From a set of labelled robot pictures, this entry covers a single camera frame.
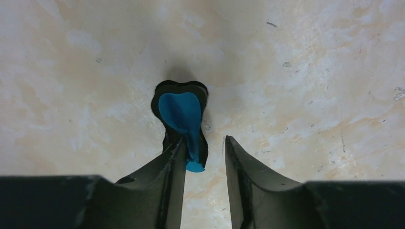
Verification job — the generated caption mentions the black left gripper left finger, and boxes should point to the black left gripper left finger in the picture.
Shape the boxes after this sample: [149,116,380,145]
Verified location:
[0,138,187,229]

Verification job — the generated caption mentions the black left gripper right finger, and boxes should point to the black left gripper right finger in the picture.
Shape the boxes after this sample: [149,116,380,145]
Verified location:
[224,136,405,229]

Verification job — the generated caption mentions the blue felt eraser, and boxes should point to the blue felt eraser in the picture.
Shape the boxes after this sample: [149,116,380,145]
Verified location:
[151,80,209,173]

